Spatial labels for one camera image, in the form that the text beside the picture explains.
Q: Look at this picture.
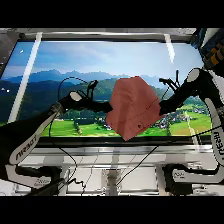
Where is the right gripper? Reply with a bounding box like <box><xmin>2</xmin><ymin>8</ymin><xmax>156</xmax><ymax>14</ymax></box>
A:
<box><xmin>158</xmin><ymin>95</ymin><xmax>182</xmax><ymax>117</ymax></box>

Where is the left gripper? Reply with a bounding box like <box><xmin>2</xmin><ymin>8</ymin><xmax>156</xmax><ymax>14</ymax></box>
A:
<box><xmin>87</xmin><ymin>99</ymin><xmax>114</xmax><ymax>115</ymax></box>

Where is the pink garment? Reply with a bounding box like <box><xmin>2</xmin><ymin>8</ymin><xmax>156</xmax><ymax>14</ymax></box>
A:
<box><xmin>105</xmin><ymin>75</ymin><xmax>163</xmax><ymax>142</ymax></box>

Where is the black cable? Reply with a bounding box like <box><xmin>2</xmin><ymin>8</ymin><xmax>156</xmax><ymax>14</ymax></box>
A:
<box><xmin>115</xmin><ymin>128</ymin><xmax>218</xmax><ymax>187</ymax></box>
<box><xmin>48</xmin><ymin>76</ymin><xmax>88</xmax><ymax>191</ymax></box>

